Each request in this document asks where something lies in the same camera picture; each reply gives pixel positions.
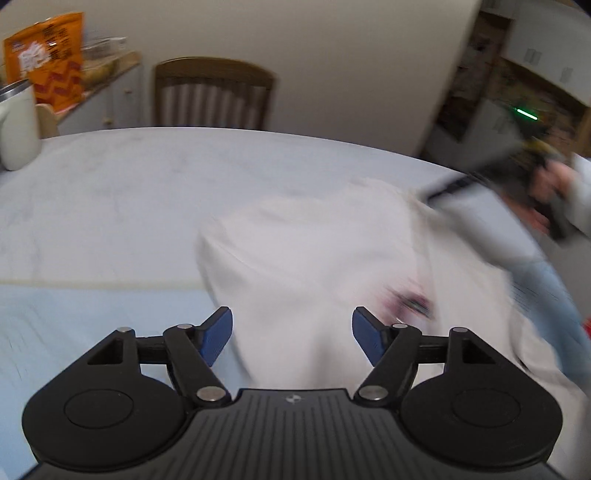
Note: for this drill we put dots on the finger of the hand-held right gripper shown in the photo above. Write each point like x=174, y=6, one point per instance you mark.
x=450, y=187

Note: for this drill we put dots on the wooden top side cabinet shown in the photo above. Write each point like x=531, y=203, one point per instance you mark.
x=120, y=101

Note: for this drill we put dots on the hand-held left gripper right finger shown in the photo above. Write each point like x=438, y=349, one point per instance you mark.
x=369, y=334

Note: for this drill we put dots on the wooden chair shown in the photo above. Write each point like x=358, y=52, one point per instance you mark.
x=212, y=69

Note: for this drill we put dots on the orange snack packet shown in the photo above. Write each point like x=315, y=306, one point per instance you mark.
x=51, y=60

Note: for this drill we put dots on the person's right hand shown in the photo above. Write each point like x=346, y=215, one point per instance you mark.
x=556, y=180

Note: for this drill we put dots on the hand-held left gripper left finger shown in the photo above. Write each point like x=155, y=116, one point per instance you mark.
x=216, y=334

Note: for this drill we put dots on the clear glass container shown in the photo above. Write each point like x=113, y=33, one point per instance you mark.
x=104, y=48

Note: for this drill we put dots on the white tumbler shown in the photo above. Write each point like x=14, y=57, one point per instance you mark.
x=18, y=134

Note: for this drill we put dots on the wooden shelving unit white doors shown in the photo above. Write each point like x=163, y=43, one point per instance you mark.
x=480, y=69

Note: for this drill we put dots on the white printed sweatshirt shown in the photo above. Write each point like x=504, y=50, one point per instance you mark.
x=314, y=258

